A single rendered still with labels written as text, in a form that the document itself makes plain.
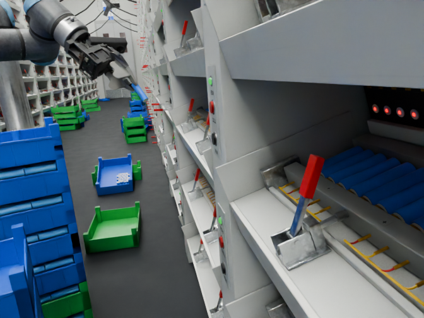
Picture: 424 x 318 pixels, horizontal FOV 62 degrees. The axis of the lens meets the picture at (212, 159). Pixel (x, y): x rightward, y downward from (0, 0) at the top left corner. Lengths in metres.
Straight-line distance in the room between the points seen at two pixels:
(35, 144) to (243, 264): 0.55
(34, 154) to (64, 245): 0.23
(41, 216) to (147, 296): 0.43
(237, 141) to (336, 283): 0.22
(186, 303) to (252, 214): 0.73
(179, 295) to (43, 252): 0.43
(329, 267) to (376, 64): 0.18
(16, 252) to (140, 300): 0.50
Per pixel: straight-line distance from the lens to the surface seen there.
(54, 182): 0.89
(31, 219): 0.91
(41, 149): 0.87
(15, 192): 0.89
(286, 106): 0.46
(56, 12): 1.14
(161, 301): 1.14
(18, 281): 0.59
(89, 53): 1.06
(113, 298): 1.19
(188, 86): 1.13
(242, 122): 0.44
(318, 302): 0.28
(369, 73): 0.18
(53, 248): 0.94
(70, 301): 1.02
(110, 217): 1.74
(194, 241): 1.22
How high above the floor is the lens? 0.66
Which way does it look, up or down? 14 degrees down
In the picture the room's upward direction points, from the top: 4 degrees counter-clockwise
